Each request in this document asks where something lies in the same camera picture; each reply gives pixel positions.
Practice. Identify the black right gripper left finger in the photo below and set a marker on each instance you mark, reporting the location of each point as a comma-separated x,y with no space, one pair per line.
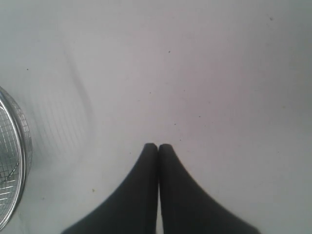
132,207

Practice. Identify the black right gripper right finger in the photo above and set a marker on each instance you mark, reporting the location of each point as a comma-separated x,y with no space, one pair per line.
186,208

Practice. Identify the metal wire mesh basket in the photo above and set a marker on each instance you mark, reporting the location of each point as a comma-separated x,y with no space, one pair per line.
15,156

